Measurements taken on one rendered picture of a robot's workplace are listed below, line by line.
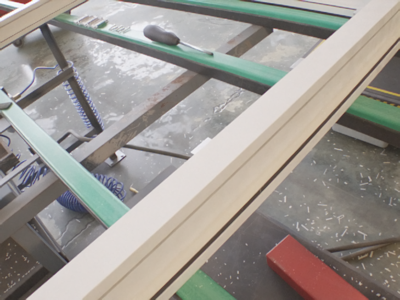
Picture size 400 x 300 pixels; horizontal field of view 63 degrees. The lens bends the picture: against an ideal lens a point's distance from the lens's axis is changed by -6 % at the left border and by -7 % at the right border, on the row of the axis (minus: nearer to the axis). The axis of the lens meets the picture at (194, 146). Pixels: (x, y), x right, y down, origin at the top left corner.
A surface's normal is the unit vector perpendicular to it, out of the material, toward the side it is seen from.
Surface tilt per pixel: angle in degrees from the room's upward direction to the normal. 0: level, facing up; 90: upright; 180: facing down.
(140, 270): 90
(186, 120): 0
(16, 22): 90
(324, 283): 0
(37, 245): 90
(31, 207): 90
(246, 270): 0
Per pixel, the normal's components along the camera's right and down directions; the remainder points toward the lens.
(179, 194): -0.23, -0.71
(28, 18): 0.68, 0.38
